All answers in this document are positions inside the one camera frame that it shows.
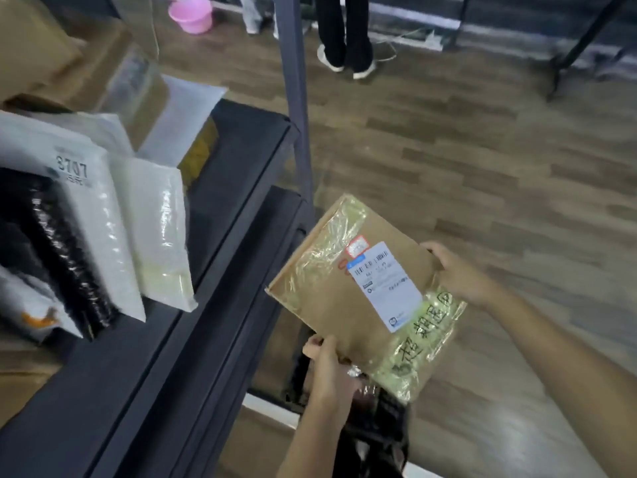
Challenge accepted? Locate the person's left hand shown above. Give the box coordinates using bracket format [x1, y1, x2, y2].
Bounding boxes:
[302, 335, 365, 422]

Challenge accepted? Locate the person's right hand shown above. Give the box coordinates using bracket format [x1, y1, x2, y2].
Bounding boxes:
[421, 241, 500, 310]

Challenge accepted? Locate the taped brown cardboard parcel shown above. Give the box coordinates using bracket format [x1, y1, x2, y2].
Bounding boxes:
[265, 194, 468, 405]

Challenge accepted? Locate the person's right forearm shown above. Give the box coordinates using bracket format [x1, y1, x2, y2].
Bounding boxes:
[480, 288, 637, 478]

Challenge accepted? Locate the person's left forearm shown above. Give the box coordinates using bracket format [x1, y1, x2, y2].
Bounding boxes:
[276, 399, 349, 478]

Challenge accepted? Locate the dark metal shelving rack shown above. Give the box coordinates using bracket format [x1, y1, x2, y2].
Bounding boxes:
[0, 0, 316, 478]

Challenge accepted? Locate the translucent white bubble mailer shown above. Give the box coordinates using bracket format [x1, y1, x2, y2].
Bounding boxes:
[108, 155, 199, 313]

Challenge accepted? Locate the yellow padded envelope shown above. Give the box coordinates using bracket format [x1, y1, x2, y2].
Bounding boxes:
[177, 117, 220, 190]

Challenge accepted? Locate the black metal stand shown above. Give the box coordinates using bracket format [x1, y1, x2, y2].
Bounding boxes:
[545, 0, 633, 101]

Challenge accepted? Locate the white plastic mailer bag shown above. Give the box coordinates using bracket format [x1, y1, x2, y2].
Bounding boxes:
[137, 74, 229, 169]

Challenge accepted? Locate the black bubble wrap parcel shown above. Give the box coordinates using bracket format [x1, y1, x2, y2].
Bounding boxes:
[0, 167, 116, 340]

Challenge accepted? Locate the white mailer with orange print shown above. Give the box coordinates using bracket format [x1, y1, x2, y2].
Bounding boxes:
[0, 266, 83, 343]

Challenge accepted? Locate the pink plastic basin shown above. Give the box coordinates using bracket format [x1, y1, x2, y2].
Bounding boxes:
[168, 0, 214, 35]

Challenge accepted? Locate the large brown cardboard box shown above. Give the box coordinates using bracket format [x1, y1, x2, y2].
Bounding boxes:
[0, 0, 171, 150]

